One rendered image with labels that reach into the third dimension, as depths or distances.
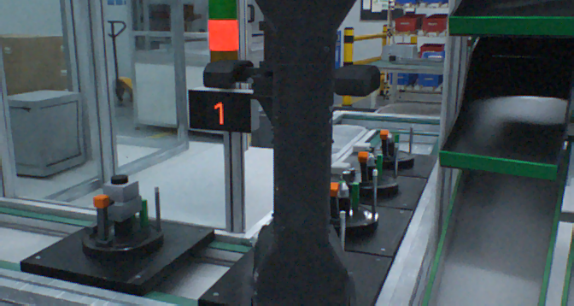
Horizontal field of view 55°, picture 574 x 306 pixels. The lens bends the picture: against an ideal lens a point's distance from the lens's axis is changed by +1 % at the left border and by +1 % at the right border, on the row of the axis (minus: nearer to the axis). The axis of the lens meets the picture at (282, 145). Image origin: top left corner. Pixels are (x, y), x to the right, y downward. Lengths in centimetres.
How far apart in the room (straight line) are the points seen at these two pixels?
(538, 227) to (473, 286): 12
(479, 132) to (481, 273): 18
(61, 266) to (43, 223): 31
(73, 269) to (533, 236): 69
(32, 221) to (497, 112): 96
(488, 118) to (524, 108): 5
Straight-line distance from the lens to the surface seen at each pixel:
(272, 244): 39
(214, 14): 96
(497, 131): 77
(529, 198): 83
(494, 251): 80
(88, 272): 96
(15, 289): 97
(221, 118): 98
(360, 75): 55
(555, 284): 123
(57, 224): 126
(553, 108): 82
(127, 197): 100
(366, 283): 88
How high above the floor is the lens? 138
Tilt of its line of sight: 14 degrees down
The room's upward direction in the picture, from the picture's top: straight up
